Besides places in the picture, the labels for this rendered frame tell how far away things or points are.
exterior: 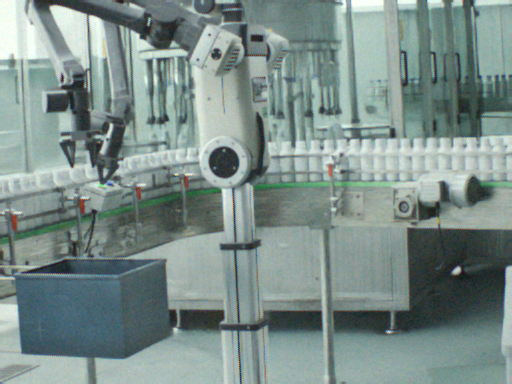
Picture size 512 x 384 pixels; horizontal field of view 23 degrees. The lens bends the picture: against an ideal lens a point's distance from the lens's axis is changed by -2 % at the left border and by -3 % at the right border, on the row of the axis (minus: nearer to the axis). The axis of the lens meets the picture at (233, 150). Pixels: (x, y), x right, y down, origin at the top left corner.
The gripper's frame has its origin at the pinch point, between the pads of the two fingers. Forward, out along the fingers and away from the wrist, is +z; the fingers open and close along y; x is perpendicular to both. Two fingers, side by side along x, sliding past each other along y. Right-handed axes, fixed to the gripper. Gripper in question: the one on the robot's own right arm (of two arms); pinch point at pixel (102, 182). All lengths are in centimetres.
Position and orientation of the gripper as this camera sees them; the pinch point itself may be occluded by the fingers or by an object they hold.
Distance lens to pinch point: 418.2
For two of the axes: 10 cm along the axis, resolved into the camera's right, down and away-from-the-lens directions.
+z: -2.7, 9.5, 1.6
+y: -3.4, 0.6, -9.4
